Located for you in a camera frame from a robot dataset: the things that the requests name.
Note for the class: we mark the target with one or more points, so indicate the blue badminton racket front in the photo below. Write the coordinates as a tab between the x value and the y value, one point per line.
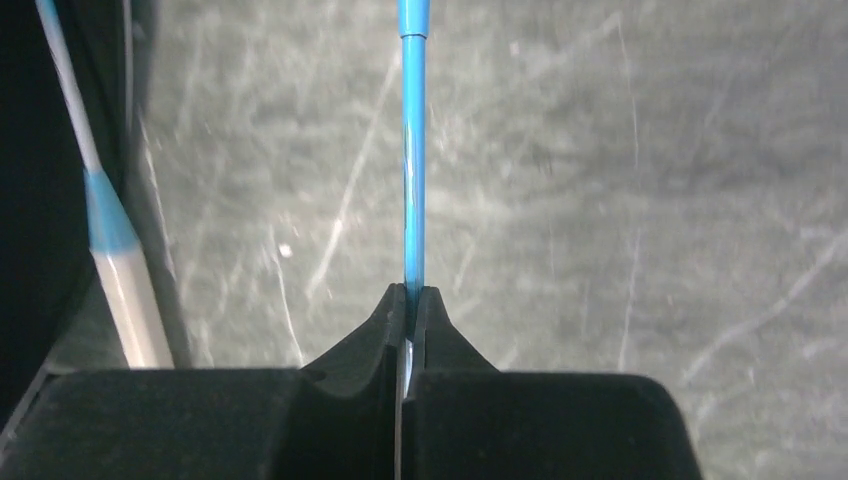
114	245

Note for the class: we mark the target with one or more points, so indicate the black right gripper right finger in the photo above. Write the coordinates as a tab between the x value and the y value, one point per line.
465	419

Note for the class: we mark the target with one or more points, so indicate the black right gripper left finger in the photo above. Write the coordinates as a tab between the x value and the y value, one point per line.
336	418

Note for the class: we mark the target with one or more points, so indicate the blue badminton racket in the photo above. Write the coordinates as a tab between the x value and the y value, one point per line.
413	30
114	245

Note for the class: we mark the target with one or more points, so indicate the blue racket carry bag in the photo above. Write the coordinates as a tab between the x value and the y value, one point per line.
48	280

